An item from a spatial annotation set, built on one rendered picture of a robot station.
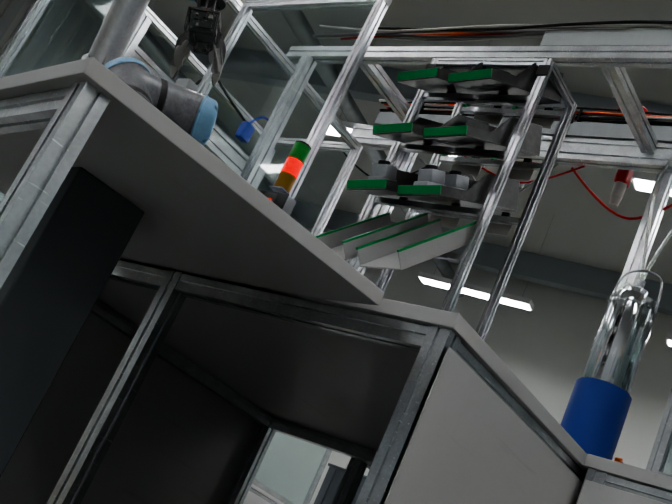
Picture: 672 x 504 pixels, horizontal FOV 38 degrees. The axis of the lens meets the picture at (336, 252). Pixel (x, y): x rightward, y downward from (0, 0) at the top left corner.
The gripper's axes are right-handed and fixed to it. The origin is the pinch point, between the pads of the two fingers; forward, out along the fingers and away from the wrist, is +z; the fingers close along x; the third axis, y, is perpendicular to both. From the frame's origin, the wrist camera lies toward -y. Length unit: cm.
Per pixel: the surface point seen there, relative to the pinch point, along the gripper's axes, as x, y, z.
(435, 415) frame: 59, 23, 68
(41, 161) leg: -7, 66, 49
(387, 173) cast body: 46.4, -14.3, 7.9
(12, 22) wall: -363, -826, -447
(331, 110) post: 30, -61, -29
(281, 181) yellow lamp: 20, -57, -3
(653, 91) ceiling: 317, -592, -367
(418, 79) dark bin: 51, -16, -19
